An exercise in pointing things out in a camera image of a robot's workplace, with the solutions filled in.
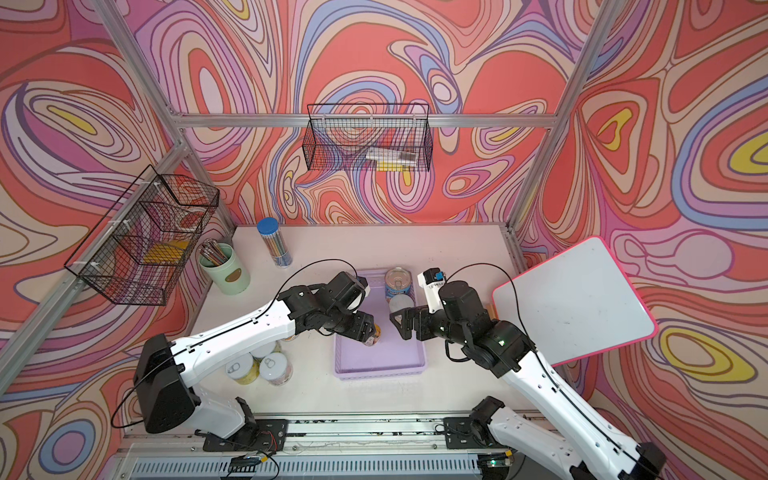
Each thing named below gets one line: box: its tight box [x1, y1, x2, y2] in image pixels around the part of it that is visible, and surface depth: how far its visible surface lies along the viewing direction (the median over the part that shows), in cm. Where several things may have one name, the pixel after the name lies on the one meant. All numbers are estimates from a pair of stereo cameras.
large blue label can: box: [384, 267, 412, 303], surface depth 93 cm
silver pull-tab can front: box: [259, 352, 293, 386], surface depth 82 cm
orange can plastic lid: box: [388, 294, 415, 313], surface depth 90 cm
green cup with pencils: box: [198, 238, 251, 295], surface depth 95 cm
